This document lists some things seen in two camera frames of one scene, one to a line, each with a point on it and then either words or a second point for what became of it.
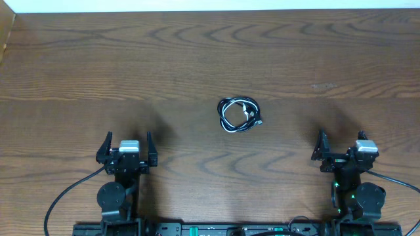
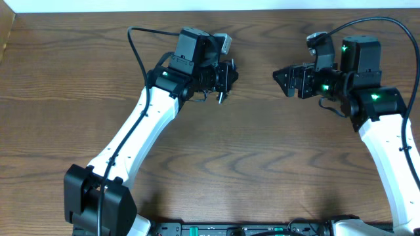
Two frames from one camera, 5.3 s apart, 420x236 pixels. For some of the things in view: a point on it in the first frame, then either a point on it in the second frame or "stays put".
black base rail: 336,228 stays put
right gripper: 323,149 → 305,72
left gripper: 104,156 → 226,83
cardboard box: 6,19 stays put
